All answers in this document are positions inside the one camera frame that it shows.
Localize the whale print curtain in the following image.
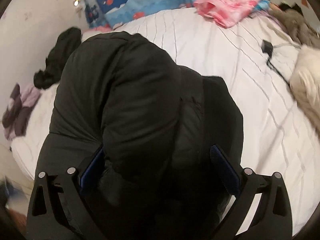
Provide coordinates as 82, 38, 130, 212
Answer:
84, 0, 250, 29

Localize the black puffer jacket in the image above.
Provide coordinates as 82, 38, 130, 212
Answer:
35, 31, 244, 240

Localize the lilac garment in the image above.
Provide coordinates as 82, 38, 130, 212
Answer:
2, 83, 41, 140

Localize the black charger with cable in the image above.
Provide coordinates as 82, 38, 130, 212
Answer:
261, 39, 292, 85

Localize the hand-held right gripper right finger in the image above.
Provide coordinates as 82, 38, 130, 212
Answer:
209, 144, 292, 240

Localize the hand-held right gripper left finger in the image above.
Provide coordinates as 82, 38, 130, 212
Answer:
26, 147, 105, 240

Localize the pink checkered cloth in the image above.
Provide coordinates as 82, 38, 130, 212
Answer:
194, 0, 265, 28

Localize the small black garment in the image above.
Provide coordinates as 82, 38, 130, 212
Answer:
277, 2, 303, 13

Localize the brown coat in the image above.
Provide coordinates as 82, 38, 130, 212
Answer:
270, 7, 320, 48

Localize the crumpled black garment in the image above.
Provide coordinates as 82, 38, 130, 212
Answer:
34, 27, 82, 90

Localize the white striped bedsheet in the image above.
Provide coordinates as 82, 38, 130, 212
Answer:
10, 6, 320, 230

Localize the cream quilted coat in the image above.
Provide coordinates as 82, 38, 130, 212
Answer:
289, 45, 320, 130

